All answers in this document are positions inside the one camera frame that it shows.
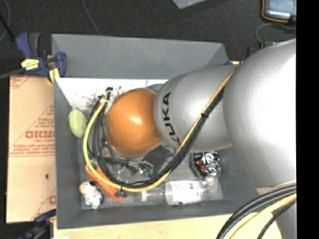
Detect clear plastic bottle white label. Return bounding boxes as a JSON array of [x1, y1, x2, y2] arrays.
[[140, 179, 210, 206]]

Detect black and white crumpled packet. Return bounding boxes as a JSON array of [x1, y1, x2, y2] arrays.
[[191, 151, 222, 182]]

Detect orange toy carrot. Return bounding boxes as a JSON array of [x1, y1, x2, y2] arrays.
[[84, 164, 124, 204]]

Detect white toy animal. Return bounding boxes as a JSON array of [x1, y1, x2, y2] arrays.
[[79, 181, 103, 209]]

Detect pale green oval ball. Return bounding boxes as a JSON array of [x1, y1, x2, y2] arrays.
[[68, 109, 87, 138]]

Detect grey metal bin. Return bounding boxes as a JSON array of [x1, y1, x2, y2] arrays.
[[51, 33, 260, 229]]

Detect brown cardboard board red print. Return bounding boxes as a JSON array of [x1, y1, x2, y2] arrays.
[[5, 74, 57, 224]]

